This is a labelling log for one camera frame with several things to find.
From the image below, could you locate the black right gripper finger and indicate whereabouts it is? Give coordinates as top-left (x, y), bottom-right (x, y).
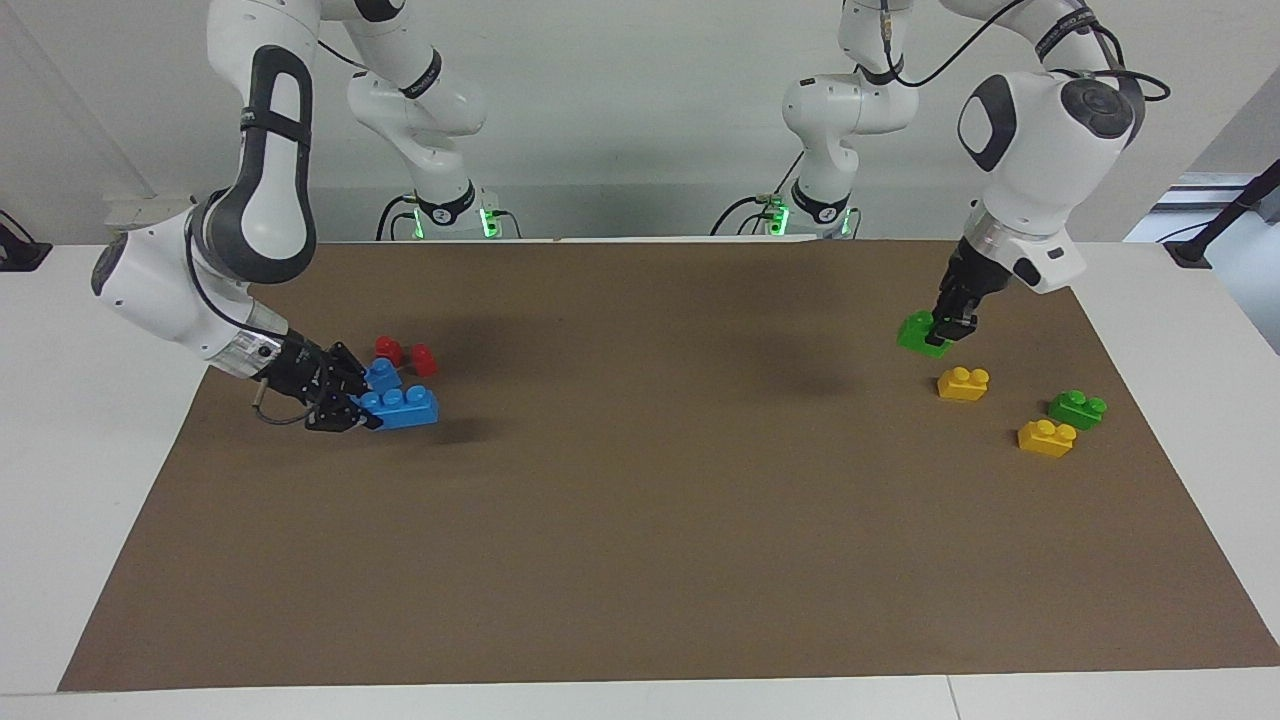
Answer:
top-left (305, 400), bottom-right (384, 433)
top-left (325, 342), bottom-right (369, 391)

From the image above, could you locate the green toy block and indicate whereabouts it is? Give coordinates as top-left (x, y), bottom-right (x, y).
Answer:
top-left (897, 310), bottom-right (951, 358)
top-left (1048, 390), bottom-right (1108, 432)

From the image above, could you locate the yellow toy block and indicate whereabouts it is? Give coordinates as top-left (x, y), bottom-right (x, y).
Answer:
top-left (937, 367), bottom-right (991, 403)
top-left (1017, 419), bottom-right (1078, 459)

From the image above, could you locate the black stand clamp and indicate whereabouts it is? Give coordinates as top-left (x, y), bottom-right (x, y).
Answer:
top-left (1163, 158), bottom-right (1280, 269)

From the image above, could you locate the black table clamp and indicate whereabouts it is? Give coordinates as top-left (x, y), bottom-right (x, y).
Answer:
top-left (0, 212), bottom-right (53, 273)

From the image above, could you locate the brown table mat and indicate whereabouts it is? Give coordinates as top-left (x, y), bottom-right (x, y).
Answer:
top-left (57, 238), bottom-right (1280, 693)

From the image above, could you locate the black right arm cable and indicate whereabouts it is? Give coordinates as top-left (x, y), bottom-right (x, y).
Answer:
top-left (185, 215), bottom-right (323, 427)

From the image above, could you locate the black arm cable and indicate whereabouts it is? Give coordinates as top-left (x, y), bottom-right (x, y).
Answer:
top-left (880, 0), bottom-right (1171, 103)
top-left (185, 215), bottom-right (323, 427)

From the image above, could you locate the black base cable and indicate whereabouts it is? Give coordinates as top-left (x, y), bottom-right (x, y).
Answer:
top-left (375, 193), bottom-right (423, 241)
top-left (710, 150), bottom-right (807, 237)

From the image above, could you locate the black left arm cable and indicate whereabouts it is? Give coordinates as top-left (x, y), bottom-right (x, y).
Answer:
top-left (880, 0), bottom-right (1171, 103)

